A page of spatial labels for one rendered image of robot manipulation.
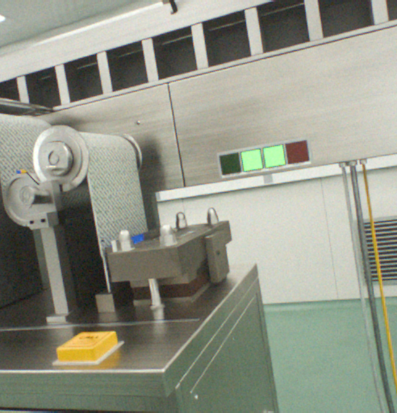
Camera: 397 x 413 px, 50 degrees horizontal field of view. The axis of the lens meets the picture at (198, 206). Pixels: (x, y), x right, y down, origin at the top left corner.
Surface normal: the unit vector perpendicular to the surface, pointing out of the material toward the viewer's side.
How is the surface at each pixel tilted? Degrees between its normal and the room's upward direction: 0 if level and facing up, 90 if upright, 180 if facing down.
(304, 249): 90
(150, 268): 90
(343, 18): 90
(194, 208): 90
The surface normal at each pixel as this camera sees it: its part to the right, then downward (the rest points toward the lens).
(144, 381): -0.33, 0.10
